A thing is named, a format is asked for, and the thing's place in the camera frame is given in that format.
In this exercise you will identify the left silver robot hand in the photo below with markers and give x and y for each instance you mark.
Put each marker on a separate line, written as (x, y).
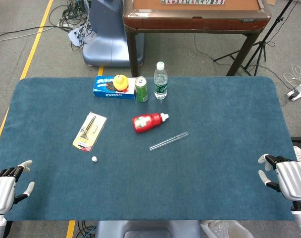
(3, 191)

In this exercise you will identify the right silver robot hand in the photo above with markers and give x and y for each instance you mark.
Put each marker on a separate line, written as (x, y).
(294, 181)

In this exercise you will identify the small white ball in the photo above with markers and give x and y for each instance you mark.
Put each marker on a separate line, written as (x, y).
(94, 159)

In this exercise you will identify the clear plastic tube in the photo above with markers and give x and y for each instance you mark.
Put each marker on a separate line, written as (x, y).
(169, 141)

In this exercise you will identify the black floor platform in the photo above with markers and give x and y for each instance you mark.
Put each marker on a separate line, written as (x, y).
(300, 141)

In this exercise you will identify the clear plastic bag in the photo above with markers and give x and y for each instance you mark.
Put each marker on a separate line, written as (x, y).
(224, 229)

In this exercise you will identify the razor in yellow blister pack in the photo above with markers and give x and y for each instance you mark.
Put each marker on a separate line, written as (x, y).
(89, 131)

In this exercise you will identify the blue felt table cover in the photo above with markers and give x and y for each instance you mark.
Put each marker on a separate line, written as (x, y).
(165, 178)

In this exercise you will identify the black tripod stand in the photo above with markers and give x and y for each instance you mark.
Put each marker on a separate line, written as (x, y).
(263, 49)

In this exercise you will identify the blue Oreo cookie box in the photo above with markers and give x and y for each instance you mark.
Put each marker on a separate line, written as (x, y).
(108, 94)

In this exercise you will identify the blue-grey robot torso base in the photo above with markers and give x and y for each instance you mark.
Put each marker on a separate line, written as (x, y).
(148, 229)

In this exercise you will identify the red ketchup squeeze bottle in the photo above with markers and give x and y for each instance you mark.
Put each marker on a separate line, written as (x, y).
(145, 122)

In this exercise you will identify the yellow apple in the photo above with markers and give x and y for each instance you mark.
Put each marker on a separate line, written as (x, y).
(120, 83)

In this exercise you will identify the clear plastic water bottle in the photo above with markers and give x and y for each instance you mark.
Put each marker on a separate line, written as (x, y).
(161, 84)

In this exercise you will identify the green soda can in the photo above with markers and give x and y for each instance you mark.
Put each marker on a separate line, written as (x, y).
(141, 90)

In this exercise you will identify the white power strip with plugs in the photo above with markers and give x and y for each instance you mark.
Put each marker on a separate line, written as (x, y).
(77, 34)

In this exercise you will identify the brown mahjong table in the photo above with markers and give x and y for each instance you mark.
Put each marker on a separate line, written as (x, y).
(190, 22)

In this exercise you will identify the row of face-showing mahjong tiles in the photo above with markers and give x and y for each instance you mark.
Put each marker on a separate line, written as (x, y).
(192, 2)

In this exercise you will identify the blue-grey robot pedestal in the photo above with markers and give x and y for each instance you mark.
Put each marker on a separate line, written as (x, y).
(106, 44)

